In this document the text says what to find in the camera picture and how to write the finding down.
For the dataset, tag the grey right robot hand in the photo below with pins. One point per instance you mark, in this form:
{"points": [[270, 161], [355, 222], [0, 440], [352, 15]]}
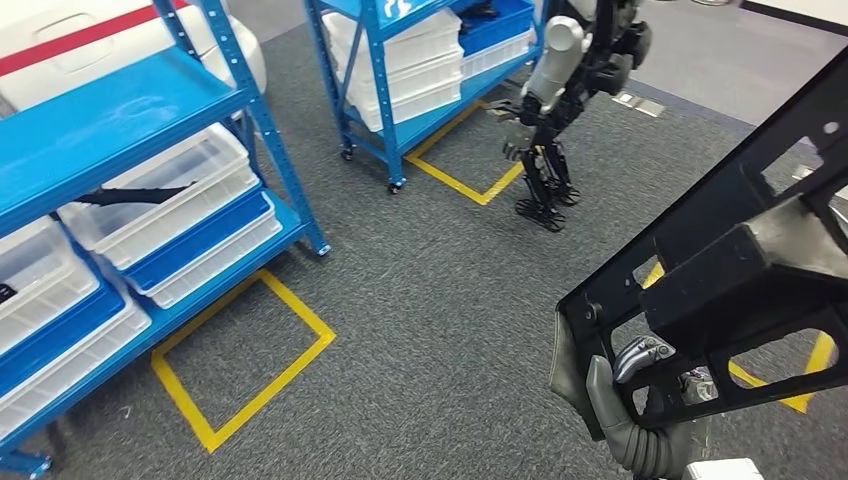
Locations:
{"points": [[606, 404]]}

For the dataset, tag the long black plastic car part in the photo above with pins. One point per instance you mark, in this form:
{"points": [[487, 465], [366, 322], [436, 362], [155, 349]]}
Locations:
{"points": [[702, 305]]}

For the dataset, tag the blue steel shelf rack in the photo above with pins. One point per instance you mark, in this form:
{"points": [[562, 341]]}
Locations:
{"points": [[381, 79], [99, 119]]}

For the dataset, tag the black part in bin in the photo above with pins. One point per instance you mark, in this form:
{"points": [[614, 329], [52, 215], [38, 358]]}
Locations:
{"points": [[5, 293], [132, 195]]}

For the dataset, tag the grey floor socket plate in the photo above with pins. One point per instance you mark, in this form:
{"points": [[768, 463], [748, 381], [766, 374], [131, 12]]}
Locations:
{"points": [[646, 107]]}

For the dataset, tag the humanoid robot with black legs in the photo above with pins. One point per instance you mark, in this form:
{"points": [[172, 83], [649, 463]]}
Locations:
{"points": [[556, 60]]}

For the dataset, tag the blue storage bin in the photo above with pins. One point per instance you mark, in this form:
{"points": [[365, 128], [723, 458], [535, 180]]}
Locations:
{"points": [[503, 30]]}

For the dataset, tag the blue bin lid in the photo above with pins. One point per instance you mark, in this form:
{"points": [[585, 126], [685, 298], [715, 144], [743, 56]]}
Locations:
{"points": [[60, 344], [199, 242]]}

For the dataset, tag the red barrier belt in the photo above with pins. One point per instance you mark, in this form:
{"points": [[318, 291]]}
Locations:
{"points": [[79, 36]]}

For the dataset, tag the white car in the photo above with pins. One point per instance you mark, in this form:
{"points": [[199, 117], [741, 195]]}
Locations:
{"points": [[26, 86]]}

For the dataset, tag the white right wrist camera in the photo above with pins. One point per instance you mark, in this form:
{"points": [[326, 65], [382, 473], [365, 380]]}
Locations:
{"points": [[722, 472]]}

